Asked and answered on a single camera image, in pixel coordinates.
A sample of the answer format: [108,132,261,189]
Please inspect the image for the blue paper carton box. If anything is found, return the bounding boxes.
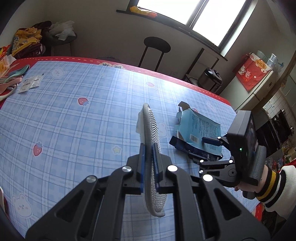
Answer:
[170,101,222,156]

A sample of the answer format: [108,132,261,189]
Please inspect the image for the black kitchen stove unit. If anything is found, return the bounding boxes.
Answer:
[254,109,294,157]

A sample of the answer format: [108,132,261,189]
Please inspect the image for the right hand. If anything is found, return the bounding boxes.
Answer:
[234,165,268,193]

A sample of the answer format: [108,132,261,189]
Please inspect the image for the cream refrigerator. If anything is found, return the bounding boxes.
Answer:
[220,68,278,111]

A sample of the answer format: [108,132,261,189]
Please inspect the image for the black pressure cooker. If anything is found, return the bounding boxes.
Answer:
[197,68,223,93]

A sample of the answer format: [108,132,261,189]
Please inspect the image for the red fridge cover cloth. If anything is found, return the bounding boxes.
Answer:
[234,53,271,91]

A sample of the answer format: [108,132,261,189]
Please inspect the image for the blue plaid tablecloth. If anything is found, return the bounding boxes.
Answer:
[1,59,235,236]

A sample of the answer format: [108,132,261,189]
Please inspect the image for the black round stool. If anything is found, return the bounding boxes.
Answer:
[138,36,171,72]

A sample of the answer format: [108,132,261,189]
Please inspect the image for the white paper sachets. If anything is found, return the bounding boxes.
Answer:
[18,74,44,93]

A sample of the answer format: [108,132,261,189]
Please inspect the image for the yellow red item on sill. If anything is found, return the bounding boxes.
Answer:
[129,6,157,18]

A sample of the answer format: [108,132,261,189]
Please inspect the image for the pastel plastic spoons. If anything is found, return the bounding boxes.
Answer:
[1,65,30,101]

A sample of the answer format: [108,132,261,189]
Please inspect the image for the yellow snack bags pile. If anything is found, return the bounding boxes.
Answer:
[0,21,53,77]

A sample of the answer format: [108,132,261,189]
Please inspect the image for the white plastic bag on chair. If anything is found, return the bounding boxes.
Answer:
[49,21,76,41]

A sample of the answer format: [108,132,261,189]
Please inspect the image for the window with dark frame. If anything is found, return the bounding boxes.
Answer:
[116,0,257,59]

